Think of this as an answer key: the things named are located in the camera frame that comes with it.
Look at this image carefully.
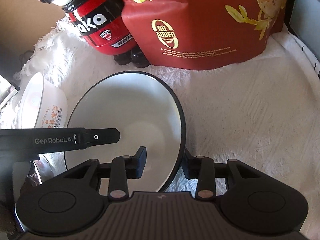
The blue ceramic bowl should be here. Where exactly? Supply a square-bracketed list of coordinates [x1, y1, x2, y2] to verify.
[64, 71, 186, 192]

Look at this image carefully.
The stainless steel bowl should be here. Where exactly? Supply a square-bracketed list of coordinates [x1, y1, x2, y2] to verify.
[12, 152, 66, 201]

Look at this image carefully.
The grey computer case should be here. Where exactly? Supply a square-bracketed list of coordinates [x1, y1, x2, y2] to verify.
[289, 0, 319, 75]

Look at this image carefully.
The red panda figurine bottle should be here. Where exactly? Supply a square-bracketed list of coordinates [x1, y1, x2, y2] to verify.
[39, 0, 150, 68]

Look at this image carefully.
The small white printed bowl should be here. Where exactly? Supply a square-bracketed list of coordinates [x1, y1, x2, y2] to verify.
[17, 72, 68, 128]

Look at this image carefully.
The white textured tablecloth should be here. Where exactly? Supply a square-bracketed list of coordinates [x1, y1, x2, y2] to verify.
[11, 19, 319, 239]

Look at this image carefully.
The red snack bag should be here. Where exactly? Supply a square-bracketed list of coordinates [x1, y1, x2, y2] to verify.
[121, 0, 286, 70]

